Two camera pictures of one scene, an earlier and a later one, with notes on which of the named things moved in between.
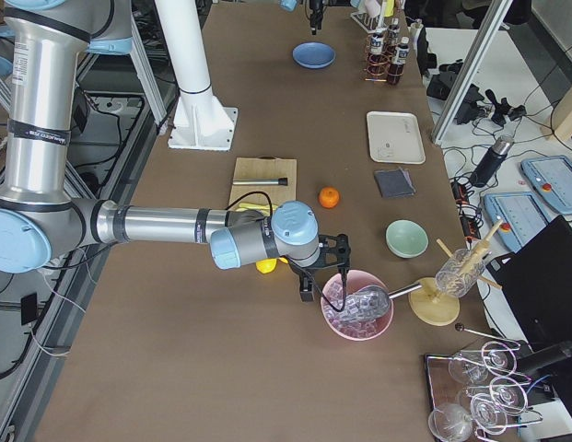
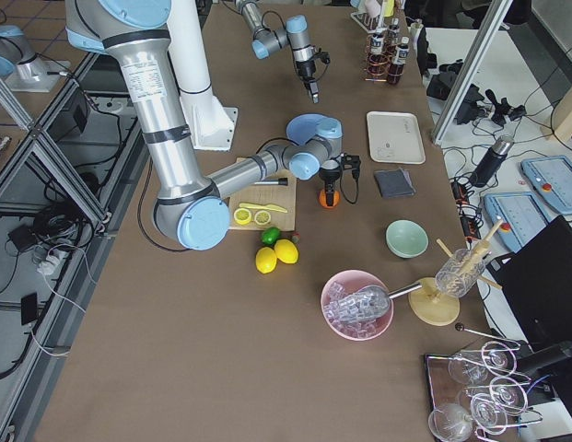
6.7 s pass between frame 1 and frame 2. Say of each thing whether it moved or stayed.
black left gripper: moved
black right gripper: moved
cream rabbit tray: stayed
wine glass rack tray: stayed
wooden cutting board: stayed
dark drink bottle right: stayed
